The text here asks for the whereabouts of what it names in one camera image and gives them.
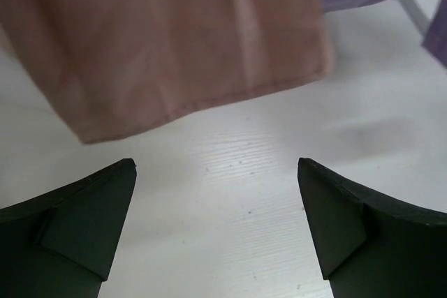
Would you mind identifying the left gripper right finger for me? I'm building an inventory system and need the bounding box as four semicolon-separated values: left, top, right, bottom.
298;158;446;297

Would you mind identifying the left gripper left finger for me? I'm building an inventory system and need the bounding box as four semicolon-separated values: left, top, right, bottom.
1;158;137;298

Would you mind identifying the pink ruffled dress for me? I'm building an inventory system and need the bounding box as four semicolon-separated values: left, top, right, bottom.
1;0;332;144

